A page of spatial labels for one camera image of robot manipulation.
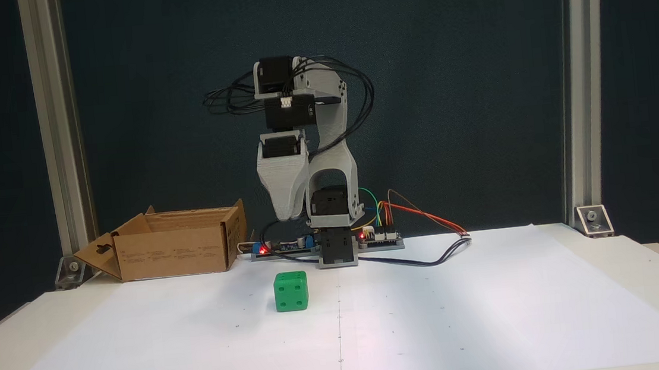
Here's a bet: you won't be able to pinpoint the green jumper wire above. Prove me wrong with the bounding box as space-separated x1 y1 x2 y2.
357 186 383 230

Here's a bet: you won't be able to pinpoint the small motor driver circuit board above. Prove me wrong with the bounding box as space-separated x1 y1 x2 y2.
357 222 402 246

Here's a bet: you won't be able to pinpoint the grey base plate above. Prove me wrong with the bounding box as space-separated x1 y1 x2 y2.
250 238 405 263

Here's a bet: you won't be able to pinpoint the orange and red wires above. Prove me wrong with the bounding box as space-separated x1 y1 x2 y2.
381 182 469 245

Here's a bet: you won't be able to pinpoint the long black cable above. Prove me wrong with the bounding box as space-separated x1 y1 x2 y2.
276 235 474 280

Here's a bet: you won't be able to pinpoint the brown cardboard box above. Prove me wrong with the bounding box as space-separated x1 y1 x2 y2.
70 197 252 286

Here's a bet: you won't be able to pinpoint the green dice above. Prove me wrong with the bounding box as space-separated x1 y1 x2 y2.
272 270 311 314

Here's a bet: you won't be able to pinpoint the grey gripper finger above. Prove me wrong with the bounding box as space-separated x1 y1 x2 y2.
289 145 316 221
255 152 301 224

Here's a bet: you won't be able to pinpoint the yellow jumper wire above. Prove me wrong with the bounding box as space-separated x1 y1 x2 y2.
348 201 385 233

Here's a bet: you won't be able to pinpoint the circuit board with blue terminal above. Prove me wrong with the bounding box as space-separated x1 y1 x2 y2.
250 232 319 258

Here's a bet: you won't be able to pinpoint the aluminium frame post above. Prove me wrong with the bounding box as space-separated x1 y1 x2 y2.
546 0 623 227
18 0 102 276

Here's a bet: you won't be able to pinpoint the black arm wire bundle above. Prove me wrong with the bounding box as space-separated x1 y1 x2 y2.
201 79 268 119
295 52 379 156

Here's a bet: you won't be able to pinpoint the metal corner bracket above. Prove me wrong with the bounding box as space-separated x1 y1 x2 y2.
52 254 90 291
574 203 615 240

